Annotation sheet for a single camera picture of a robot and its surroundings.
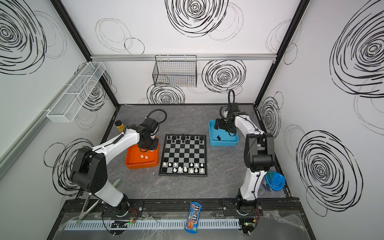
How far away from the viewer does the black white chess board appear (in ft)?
2.83

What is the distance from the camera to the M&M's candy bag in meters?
0.69

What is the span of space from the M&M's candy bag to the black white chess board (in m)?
0.16
